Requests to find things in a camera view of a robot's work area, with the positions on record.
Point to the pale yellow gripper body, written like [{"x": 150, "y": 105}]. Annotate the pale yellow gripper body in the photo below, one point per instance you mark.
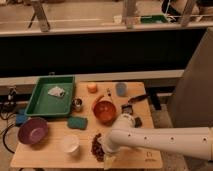
[{"x": 108, "y": 161}]

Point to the dark red grape bunch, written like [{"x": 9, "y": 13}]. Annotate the dark red grape bunch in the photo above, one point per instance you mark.
[{"x": 96, "y": 148}]

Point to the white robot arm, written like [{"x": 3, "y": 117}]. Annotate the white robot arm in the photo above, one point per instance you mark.
[{"x": 196, "y": 142}]

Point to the white paper cup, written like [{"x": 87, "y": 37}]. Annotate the white paper cup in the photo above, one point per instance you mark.
[{"x": 70, "y": 144}]

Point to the small metal cup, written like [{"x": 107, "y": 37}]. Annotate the small metal cup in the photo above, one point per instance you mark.
[{"x": 77, "y": 104}]

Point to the black rectangular block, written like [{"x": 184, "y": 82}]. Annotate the black rectangular block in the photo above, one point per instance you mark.
[{"x": 138, "y": 122}]

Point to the orange bowl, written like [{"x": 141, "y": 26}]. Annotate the orange bowl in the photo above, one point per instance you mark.
[{"x": 104, "y": 111}]

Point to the green sponge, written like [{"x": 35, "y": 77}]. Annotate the green sponge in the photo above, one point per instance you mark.
[{"x": 77, "y": 123}]

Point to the small black square box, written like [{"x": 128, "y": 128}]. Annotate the small black square box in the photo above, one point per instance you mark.
[{"x": 127, "y": 109}]

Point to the orange fruit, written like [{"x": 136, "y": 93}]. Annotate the orange fruit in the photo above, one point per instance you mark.
[{"x": 92, "y": 87}]

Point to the purple plastic bowl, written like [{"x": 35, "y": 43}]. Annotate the purple plastic bowl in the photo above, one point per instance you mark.
[{"x": 33, "y": 131}]

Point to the green plastic tray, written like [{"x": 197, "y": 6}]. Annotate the green plastic tray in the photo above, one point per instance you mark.
[{"x": 43, "y": 104}]

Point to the crumpled white cloth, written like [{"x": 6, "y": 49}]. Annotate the crumpled white cloth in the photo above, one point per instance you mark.
[{"x": 57, "y": 92}]

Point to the blue box beside table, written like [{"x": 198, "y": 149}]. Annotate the blue box beside table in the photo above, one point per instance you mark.
[{"x": 20, "y": 117}]

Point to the green bin in background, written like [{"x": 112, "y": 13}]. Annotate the green bin in background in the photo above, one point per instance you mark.
[{"x": 153, "y": 19}]

